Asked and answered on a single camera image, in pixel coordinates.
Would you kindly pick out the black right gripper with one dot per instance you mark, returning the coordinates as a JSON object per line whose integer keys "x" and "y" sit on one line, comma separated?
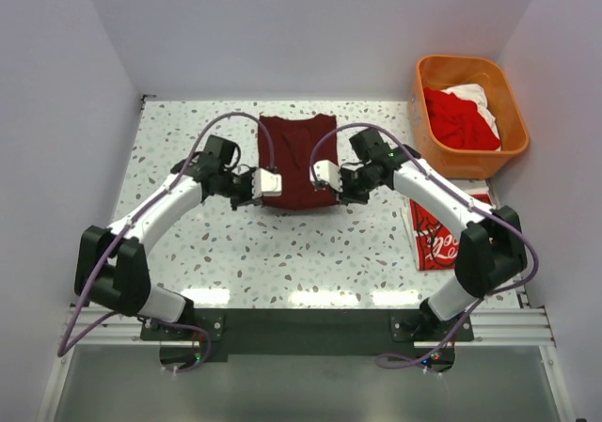
{"x": 346, "y": 187}

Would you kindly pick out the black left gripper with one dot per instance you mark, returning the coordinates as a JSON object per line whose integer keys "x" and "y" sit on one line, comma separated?
{"x": 245, "y": 193}

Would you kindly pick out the dark maroon t shirt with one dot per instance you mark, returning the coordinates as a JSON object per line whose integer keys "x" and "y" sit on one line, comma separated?
{"x": 294, "y": 141}

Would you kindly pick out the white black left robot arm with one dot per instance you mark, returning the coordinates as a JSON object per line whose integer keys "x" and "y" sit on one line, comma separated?
{"x": 112, "y": 267}

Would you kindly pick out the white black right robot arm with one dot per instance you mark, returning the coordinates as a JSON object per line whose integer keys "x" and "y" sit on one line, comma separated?
{"x": 491, "y": 249}

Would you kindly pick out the folded red coca-cola t shirt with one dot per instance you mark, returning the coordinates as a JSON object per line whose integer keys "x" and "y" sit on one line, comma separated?
{"x": 432, "y": 239}

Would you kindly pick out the bright red t shirt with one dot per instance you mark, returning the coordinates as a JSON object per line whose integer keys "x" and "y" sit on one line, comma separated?
{"x": 457, "y": 124}

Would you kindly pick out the orange plastic basket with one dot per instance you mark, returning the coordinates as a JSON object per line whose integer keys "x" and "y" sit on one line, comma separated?
{"x": 441, "y": 71}

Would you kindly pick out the white t shirt in basket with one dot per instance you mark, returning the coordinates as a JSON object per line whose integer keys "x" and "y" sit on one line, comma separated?
{"x": 475, "y": 93}

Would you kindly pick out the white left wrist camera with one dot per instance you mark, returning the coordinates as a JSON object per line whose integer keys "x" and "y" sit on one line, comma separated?
{"x": 266, "y": 183}

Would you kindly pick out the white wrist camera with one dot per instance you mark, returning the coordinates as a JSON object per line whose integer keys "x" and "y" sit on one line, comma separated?
{"x": 266, "y": 183}
{"x": 325, "y": 174}

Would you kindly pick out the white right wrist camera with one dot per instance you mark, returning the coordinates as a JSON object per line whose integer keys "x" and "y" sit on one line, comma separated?
{"x": 325, "y": 174}

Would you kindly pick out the aluminium extrusion rail frame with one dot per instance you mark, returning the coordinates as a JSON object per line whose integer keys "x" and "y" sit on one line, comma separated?
{"x": 509, "y": 371}

